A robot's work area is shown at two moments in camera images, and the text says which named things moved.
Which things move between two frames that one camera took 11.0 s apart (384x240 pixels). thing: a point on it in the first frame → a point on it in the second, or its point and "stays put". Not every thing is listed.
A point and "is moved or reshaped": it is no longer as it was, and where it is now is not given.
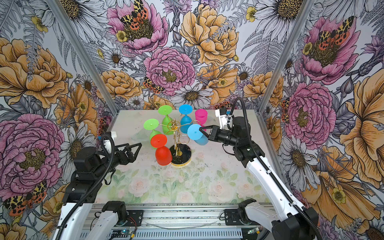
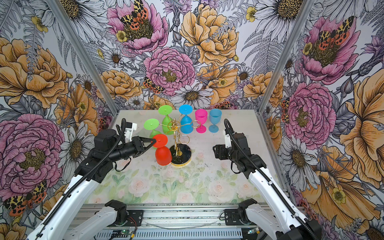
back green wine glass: x=167 y=123 stays put
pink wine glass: x=201 y=116 stays put
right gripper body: x=223 y=136 → x=223 y=152
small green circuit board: x=125 y=231 stays put
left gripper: x=126 y=160 → x=139 y=146
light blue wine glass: x=194 y=133 is moved or reshaped
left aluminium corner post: x=85 y=59 stays put
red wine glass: x=163 y=155 stays put
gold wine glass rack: x=180 y=150 stays put
